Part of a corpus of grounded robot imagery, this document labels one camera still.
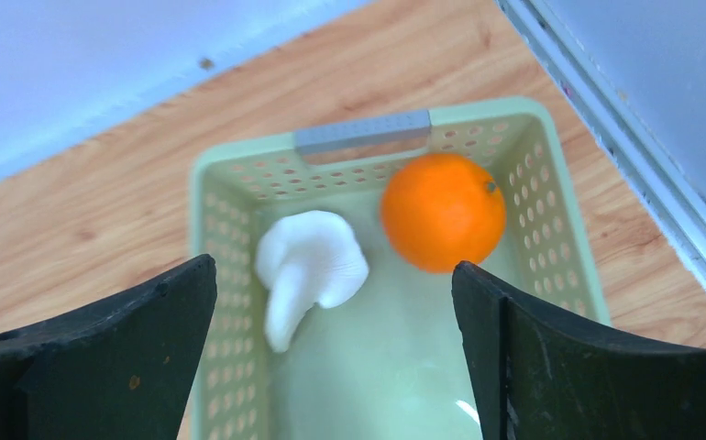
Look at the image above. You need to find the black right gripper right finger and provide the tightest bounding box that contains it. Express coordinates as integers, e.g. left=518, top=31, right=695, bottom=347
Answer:
left=451, top=261, right=706, bottom=439

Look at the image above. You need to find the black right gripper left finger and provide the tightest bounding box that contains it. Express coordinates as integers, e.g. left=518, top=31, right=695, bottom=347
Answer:
left=0, top=254, right=217, bottom=439

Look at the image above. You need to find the fake orange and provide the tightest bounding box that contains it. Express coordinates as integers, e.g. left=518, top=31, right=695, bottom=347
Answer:
left=380, top=152, right=507, bottom=273

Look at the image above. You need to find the white fake garlic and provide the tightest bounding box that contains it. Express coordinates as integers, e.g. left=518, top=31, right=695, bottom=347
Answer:
left=254, top=210, right=370, bottom=353

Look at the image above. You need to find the pale green plastic basket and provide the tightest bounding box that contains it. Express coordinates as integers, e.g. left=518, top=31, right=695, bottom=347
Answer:
left=189, top=96, right=611, bottom=439

